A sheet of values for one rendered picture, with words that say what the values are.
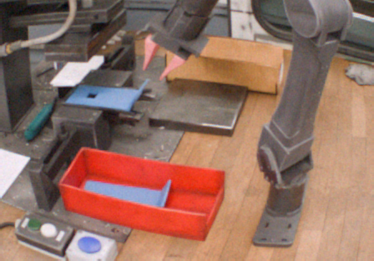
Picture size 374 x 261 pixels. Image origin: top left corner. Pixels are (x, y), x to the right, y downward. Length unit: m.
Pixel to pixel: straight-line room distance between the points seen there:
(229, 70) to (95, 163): 0.40
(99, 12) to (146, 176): 0.30
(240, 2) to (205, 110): 0.48
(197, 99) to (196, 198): 0.30
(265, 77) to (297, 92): 0.47
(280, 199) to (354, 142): 0.31
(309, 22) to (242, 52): 0.69
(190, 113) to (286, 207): 0.35
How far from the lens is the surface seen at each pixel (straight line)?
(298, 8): 0.67
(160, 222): 0.85
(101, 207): 0.88
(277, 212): 0.88
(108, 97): 1.06
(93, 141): 1.02
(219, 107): 1.15
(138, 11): 1.67
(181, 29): 0.92
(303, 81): 0.74
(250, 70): 1.22
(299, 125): 0.78
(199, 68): 1.25
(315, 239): 0.86
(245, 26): 1.55
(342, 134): 1.13
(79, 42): 0.94
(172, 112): 1.14
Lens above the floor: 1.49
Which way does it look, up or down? 31 degrees down
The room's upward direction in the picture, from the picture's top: 2 degrees counter-clockwise
